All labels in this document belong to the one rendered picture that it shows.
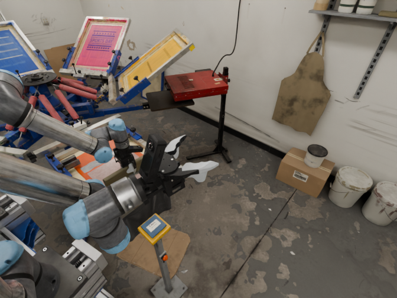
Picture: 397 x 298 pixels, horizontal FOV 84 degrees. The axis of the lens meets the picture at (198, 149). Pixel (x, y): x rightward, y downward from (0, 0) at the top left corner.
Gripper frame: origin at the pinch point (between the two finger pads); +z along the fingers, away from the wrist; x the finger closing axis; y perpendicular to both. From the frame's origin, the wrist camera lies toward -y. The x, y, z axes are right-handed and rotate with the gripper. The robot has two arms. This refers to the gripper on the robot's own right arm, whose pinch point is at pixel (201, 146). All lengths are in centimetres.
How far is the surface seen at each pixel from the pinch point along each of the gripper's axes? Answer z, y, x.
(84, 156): -33, 65, -112
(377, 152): 204, 126, 2
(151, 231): -19, 68, -29
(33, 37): -25, 53, -532
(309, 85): 185, 74, -75
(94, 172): -31, 66, -92
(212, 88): 98, 63, -125
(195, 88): 83, 61, -133
